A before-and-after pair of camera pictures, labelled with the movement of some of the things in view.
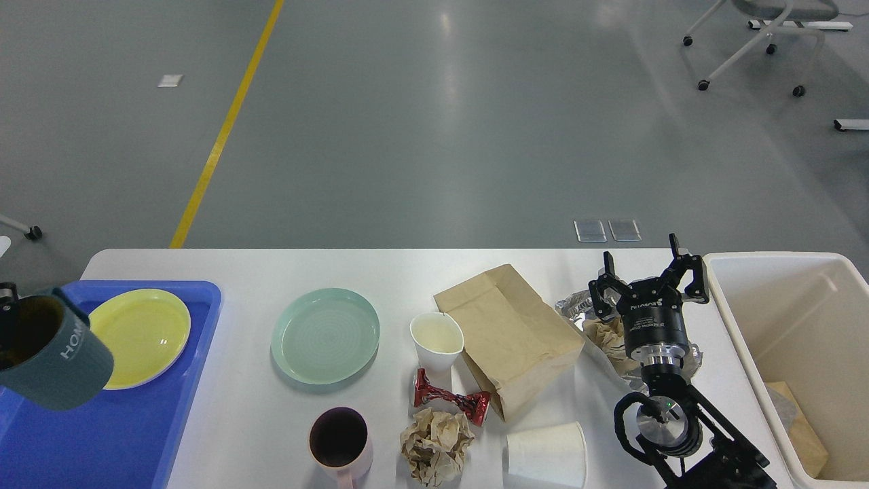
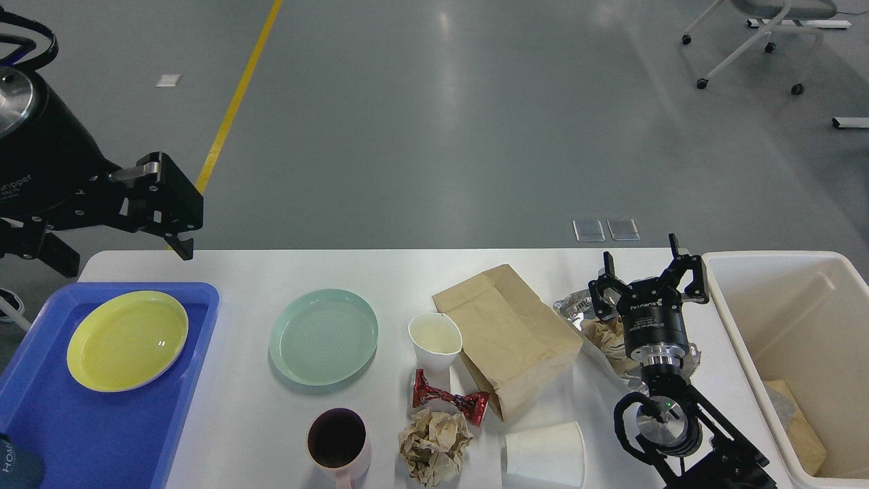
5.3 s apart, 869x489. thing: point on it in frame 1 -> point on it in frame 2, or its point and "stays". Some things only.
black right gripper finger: [696, 289] stays
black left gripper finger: [12, 324] -> [49, 160]
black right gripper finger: [607, 280] stays
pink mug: [339, 441] stays
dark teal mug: [50, 356] -> [20, 466]
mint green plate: [325, 335] stays
